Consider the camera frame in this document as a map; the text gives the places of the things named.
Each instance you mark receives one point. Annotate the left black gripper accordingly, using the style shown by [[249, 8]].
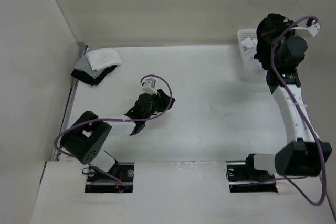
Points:
[[163, 99]]

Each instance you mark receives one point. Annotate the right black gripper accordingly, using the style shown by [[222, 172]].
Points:
[[287, 30]]

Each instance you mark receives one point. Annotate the black tank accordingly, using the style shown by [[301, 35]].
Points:
[[268, 30], [88, 79]]

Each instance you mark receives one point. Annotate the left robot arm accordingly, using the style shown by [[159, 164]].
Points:
[[85, 143]]

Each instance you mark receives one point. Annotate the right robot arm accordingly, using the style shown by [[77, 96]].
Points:
[[304, 154]]

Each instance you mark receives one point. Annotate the white tank top in basket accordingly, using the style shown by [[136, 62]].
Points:
[[249, 46]]

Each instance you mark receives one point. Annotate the folded black tank top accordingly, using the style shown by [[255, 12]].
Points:
[[88, 79]]

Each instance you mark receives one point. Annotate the folded grey tank top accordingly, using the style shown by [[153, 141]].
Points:
[[83, 65]]

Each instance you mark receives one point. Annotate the white plastic basket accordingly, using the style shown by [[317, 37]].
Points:
[[250, 77]]

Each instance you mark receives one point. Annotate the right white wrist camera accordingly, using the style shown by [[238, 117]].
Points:
[[312, 27]]

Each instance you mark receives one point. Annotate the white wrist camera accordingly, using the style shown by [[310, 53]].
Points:
[[149, 86], [312, 27]]

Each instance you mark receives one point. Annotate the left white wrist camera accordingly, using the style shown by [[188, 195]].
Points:
[[149, 86]]

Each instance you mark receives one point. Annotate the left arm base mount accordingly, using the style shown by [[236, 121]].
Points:
[[97, 182]]

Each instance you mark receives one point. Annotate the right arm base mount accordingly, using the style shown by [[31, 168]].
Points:
[[243, 178]]

